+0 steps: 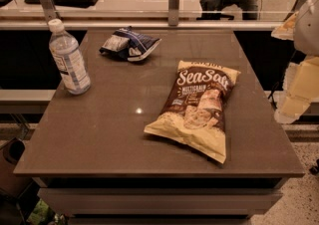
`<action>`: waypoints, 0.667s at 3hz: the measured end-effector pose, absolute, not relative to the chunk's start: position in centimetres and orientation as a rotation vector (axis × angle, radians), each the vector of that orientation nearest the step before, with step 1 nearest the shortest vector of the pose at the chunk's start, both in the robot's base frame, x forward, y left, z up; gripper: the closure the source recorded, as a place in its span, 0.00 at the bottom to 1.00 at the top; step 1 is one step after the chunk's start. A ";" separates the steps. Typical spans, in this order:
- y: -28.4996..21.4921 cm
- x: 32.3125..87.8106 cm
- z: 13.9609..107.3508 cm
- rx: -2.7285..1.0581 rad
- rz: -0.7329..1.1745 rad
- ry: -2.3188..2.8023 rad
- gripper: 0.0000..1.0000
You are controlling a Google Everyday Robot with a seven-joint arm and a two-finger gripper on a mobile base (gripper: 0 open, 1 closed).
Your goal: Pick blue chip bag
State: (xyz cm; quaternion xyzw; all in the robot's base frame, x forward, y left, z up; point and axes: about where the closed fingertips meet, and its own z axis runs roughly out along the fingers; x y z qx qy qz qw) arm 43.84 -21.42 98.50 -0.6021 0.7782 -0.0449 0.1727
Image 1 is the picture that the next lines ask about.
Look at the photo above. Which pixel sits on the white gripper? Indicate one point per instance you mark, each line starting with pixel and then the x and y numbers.
pixel 308 31

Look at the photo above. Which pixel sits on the blue chip bag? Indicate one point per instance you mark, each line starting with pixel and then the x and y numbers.
pixel 129 45

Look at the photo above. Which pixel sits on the sea salt multigrain chip bag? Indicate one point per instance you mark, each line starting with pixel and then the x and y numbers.
pixel 193 113

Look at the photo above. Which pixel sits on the metal railing bar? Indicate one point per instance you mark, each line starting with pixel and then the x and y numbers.
pixel 40 24

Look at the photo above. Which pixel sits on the clear plastic water bottle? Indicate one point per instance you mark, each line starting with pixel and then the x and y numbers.
pixel 69 60

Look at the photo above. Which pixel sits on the dark round bin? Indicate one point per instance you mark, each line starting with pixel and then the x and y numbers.
pixel 10 153

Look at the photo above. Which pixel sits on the left metal railing bracket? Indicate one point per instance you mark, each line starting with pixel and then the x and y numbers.
pixel 49 10

